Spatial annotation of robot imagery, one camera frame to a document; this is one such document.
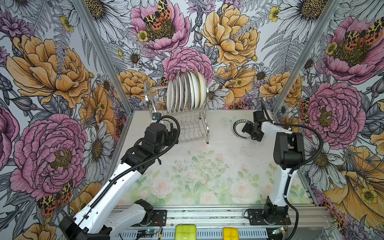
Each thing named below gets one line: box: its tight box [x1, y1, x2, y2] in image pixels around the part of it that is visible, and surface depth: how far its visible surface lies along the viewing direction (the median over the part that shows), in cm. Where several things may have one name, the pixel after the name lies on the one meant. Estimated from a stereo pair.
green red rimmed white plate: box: [231, 119, 254, 141], surface depth 111 cm
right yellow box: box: [222, 227, 240, 240], surface depth 71 cm
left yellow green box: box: [175, 224, 197, 240], surface depth 71 cm
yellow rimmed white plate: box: [194, 70, 207, 109], surface depth 76 cm
